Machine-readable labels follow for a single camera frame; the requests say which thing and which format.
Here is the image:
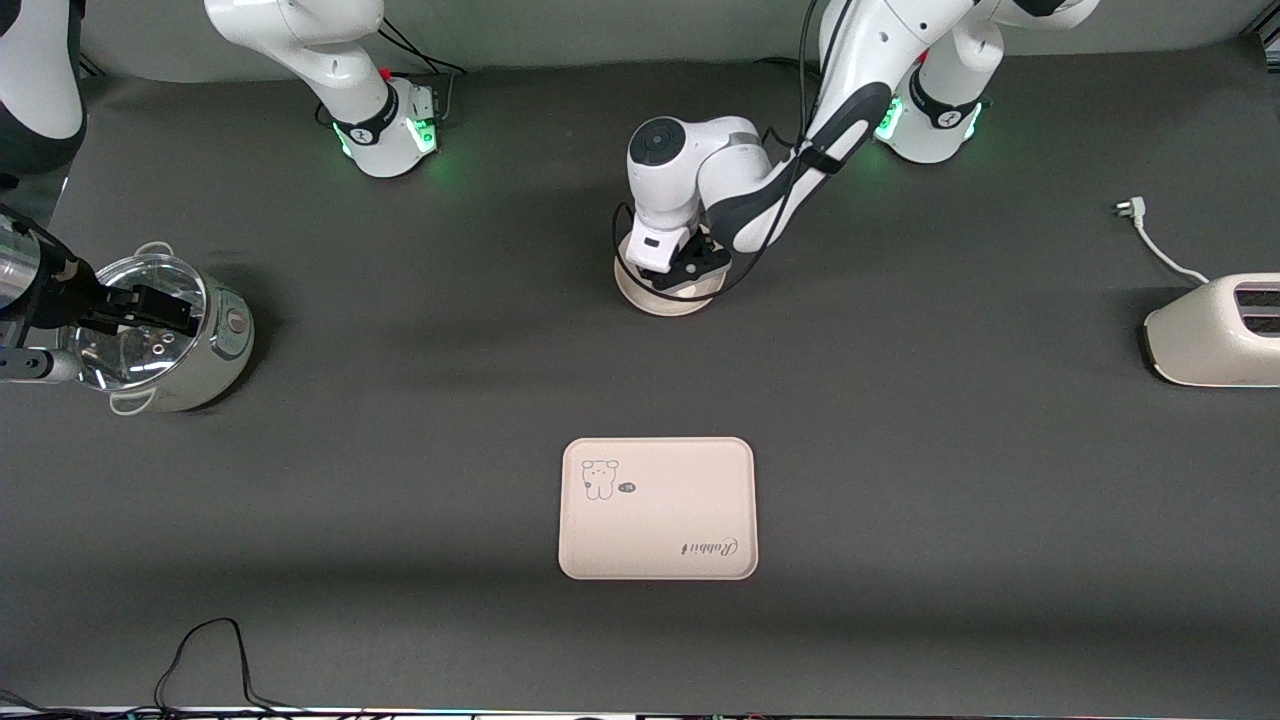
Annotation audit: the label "round beige plate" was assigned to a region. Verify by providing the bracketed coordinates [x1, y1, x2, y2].
[613, 230, 727, 318]

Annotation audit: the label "beige rectangular rabbit tray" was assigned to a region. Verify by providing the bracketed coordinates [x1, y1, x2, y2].
[558, 437, 759, 581]

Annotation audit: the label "glass pot lid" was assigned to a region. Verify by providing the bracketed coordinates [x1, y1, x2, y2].
[57, 254, 209, 392]

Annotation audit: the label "steel pot with glass lid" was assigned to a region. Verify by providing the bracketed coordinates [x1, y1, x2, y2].
[57, 242, 256, 416]

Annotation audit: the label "dark grey table cloth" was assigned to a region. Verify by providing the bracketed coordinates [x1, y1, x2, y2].
[0, 35, 1280, 713]

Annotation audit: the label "black right arm base cables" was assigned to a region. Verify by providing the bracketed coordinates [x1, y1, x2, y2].
[375, 15, 469, 126]

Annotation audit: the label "thin black looped cable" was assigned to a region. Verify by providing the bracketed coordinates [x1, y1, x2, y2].
[0, 618, 301, 717]

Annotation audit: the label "white power cord with plug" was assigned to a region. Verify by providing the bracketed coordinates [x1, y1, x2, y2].
[1113, 198, 1211, 286]

